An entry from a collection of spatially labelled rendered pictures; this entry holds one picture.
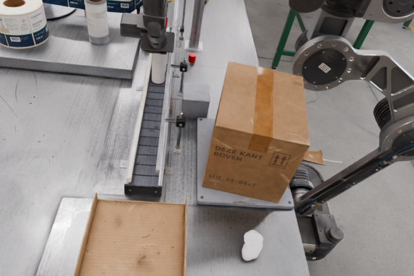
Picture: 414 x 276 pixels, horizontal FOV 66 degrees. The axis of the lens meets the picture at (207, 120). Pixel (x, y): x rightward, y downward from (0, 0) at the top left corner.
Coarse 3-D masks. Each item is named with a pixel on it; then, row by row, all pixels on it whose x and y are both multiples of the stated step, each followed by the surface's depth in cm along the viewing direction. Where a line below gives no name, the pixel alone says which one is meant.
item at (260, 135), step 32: (224, 96) 88; (256, 96) 90; (288, 96) 92; (224, 128) 80; (256, 128) 81; (288, 128) 82; (224, 160) 88; (256, 160) 86; (288, 160) 84; (256, 192) 95
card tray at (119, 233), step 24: (96, 192) 90; (96, 216) 88; (120, 216) 89; (144, 216) 90; (168, 216) 91; (96, 240) 84; (120, 240) 84; (144, 240) 85; (168, 240) 86; (96, 264) 79; (120, 264) 80; (144, 264) 81; (168, 264) 82
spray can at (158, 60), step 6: (156, 54) 116; (162, 54) 116; (156, 60) 118; (162, 60) 118; (156, 66) 120; (162, 66) 120; (156, 72) 121; (162, 72) 122; (156, 78) 123; (162, 78) 124
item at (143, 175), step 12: (156, 84) 125; (156, 96) 120; (144, 108) 115; (156, 108) 116; (144, 120) 111; (156, 120) 111; (144, 132) 107; (156, 132) 107; (144, 144) 103; (156, 144) 104; (144, 156) 99; (156, 156) 100; (144, 168) 96; (132, 180) 93; (144, 180) 93; (156, 180) 94
